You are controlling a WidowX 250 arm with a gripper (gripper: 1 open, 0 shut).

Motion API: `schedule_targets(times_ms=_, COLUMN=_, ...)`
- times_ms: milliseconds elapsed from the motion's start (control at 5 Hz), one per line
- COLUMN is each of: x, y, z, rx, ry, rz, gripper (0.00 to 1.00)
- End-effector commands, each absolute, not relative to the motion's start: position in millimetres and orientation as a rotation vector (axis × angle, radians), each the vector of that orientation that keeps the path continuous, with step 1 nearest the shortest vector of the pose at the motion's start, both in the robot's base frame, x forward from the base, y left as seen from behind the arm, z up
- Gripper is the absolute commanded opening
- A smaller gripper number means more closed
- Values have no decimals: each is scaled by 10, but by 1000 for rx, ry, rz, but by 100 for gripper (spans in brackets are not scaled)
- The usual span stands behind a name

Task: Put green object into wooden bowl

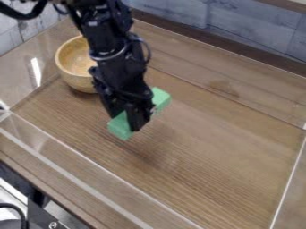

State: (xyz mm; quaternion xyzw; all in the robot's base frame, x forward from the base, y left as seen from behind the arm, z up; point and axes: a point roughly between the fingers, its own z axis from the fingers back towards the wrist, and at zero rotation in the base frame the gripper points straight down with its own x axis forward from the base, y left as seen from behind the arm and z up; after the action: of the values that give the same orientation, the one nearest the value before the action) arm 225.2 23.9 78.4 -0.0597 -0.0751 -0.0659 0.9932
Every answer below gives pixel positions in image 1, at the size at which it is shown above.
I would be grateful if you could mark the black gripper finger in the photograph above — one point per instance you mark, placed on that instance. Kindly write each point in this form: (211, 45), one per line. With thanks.
(138, 114)
(109, 99)

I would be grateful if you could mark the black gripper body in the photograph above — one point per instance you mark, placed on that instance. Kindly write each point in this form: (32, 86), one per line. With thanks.
(120, 67)

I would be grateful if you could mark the green rectangular block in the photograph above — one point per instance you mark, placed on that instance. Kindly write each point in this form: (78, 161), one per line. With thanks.
(117, 124)

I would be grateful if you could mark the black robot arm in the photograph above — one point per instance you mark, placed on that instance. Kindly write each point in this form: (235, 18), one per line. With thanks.
(98, 18)

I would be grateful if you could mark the wooden bowl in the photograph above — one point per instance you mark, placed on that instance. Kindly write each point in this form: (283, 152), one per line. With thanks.
(73, 62)

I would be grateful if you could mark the clear acrylic enclosure wall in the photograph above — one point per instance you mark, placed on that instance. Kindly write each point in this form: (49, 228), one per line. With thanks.
(211, 163)

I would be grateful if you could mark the black metal bracket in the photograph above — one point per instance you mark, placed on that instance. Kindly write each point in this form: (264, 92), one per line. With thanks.
(40, 219)

